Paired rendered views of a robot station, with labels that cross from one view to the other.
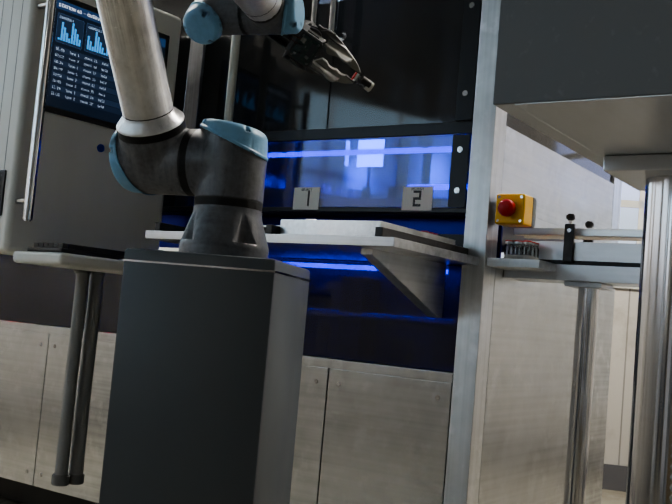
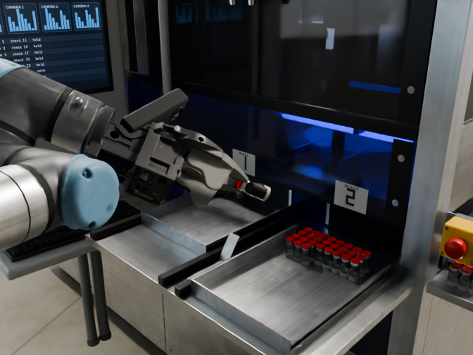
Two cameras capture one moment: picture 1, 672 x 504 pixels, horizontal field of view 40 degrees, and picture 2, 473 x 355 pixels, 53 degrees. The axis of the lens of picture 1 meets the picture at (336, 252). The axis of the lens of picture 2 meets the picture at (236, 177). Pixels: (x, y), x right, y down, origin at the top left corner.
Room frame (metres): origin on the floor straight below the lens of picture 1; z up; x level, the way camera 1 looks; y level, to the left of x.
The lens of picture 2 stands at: (1.27, -0.12, 1.46)
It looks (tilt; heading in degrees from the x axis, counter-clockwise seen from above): 21 degrees down; 11
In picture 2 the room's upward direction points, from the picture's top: straight up
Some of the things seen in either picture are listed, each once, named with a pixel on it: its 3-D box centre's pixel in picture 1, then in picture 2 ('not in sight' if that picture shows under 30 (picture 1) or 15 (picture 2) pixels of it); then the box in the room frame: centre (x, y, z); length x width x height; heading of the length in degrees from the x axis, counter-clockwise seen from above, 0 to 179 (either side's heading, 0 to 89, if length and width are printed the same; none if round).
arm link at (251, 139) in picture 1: (228, 161); not in sight; (1.57, 0.20, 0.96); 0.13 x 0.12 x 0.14; 74
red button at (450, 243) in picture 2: (507, 208); (456, 247); (2.14, -0.39, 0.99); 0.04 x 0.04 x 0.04; 56
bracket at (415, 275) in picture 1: (404, 285); not in sight; (2.11, -0.16, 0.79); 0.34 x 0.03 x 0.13; 146
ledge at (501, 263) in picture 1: (524, 265); (469, 287); (2.20, -0.45, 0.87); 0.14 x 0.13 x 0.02; 146
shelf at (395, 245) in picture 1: (319, 249); (248, 253); (2.26, 0.04, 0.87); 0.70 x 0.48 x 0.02; 56
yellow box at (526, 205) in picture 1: (515, 210); (465, 239); (2.18, -0.41, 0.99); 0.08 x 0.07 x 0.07; 146
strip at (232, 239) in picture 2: not in sight; (212, 256); (2.16, 0.11, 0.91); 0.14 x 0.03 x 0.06; 145
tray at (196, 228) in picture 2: not in sight; (220, 212); (2.41, 0.14, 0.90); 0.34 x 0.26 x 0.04; 146
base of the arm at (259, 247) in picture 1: (226, 229); not in sight; (1.57, 0.19, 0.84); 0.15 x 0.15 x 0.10
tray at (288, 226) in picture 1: (370, 237); (293, 278); (2.13, -0.08, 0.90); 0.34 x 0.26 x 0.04; 146
